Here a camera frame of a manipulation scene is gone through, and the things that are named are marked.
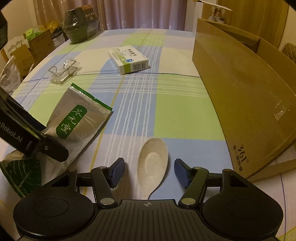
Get clear packet with metal hooks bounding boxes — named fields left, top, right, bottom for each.
left=48, top=59, right=79, bottom=84

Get white product box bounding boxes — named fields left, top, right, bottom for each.
left=185, top=0, right=233, bottom=36

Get dark green wrapped container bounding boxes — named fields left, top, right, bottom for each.
left=62, top=4, right=98, bottom=44

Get white pill tablet box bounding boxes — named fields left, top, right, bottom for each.
left=108, top=45, right=149, bottom=75

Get green tissue packs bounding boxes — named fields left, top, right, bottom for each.
left=24, top=25, right=49, bottom=41

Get brown cardboard boxes stack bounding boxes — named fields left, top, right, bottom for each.
left=11, top=30, right=55, bottom=77

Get wooden door panel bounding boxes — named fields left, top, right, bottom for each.
left=218, top=0, right=288, bottom=47

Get purple curtain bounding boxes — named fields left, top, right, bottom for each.
left=33, top=0, right=187, bottom=30

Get silver green foil pouch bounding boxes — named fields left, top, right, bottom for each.
left=1, top=83, right=112, bottom=198

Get large brown cardboard box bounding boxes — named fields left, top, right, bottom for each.
left=192, top=19, right=295, bottom=182

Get white carved chair back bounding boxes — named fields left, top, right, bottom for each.
left=1, top=35, right=25, bottom=62

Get quilted chair cushion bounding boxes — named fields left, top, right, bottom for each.
left=281, top=43, right=296, bottom=63

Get checkered tablecloth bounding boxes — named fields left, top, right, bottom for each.
left=0, top=28, right=296, bottom=239

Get crumpled plastic bag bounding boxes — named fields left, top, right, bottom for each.
left=1, top=56, right=23, bottom=95

